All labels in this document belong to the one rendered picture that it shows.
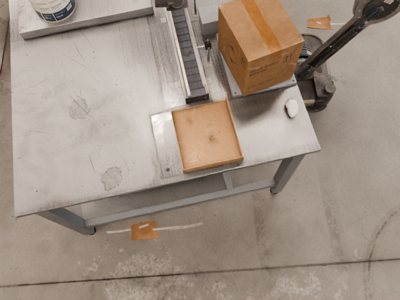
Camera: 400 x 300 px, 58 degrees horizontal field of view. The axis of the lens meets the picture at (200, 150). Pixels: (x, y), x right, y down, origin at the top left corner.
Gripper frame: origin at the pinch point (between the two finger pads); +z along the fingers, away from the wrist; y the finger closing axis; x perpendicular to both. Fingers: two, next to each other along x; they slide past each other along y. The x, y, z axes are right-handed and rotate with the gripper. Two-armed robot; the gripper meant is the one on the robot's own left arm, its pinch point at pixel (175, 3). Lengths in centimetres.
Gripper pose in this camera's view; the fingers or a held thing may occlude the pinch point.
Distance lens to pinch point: 187.2
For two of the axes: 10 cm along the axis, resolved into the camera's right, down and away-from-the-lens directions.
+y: -9.8, 2.0, -0.5
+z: -1.1, -3.1, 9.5
